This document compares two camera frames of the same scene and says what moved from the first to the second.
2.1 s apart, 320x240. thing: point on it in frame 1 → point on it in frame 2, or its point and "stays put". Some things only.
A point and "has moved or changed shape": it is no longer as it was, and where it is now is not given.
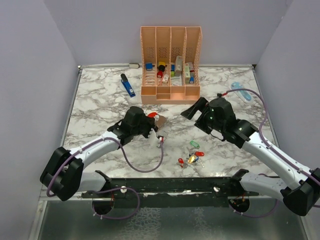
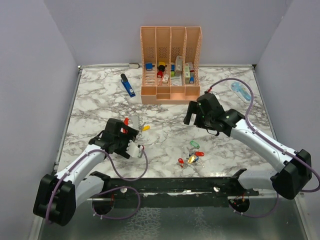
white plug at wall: x=134 y=65 stays put
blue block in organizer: x=149 y=66 stays put
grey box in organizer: x=179 y=68 stays put
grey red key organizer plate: x=159 y=121 has moved or changed shape
